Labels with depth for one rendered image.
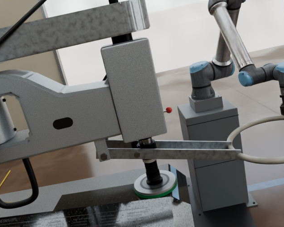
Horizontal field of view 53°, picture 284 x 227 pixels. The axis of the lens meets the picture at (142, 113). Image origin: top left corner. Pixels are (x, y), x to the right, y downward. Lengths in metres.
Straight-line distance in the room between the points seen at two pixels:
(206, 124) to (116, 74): 1.19
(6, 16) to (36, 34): 5.30
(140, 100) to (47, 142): 0.43
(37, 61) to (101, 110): 5.18
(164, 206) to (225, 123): 1.07
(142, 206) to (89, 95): 0.58
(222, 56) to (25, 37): 1.47
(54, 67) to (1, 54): 5.05
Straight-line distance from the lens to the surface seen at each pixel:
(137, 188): 1.44
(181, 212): 1.40
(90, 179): 1.71
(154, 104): 1.20
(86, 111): 1.21
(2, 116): 1.35
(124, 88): 1.18
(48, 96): 1.22
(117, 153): 1.31
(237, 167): 2.43
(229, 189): 2.51
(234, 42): 1.77
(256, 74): 1.69
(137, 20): 1.18
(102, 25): 1.16
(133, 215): 1.40
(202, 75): 2.24
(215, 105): 2.28
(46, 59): 6.28
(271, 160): 1.38
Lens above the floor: 1.56
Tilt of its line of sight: 17 degrees down
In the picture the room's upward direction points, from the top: 13 degrees counter-clockwise
